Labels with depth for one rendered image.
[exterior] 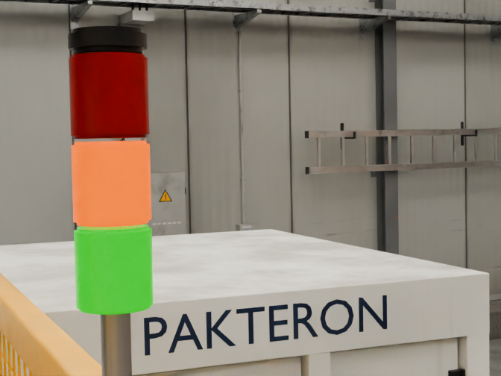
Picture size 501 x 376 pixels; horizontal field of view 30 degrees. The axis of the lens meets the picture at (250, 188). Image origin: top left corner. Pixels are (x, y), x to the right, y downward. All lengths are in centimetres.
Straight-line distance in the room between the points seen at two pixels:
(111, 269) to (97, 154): 7
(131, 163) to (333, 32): 903
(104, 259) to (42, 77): 779
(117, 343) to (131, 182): 10
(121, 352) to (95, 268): 6
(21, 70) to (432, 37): 442
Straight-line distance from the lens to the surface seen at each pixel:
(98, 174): 59
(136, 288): 60
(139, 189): 59
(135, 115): 59
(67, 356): 76
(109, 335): 61
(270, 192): 918
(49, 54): 840
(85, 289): 60
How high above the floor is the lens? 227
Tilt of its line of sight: 3 degrees down
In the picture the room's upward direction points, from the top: 1 degrees counter-clockwise
